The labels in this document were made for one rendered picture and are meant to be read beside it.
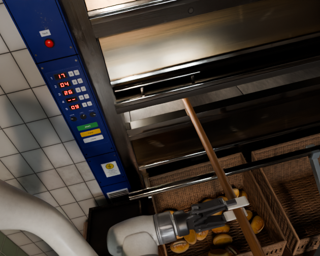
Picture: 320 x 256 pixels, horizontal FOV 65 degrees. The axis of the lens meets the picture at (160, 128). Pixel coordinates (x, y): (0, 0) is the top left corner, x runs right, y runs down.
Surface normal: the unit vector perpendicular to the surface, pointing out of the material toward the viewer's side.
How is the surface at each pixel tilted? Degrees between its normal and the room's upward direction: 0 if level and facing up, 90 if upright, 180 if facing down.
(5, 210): 85
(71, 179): 90
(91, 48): 90
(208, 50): 70
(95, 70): 90
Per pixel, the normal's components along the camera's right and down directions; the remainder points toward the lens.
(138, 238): 0.00, -0.56
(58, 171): 0.18, 0.62
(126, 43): 0.11, 0.33
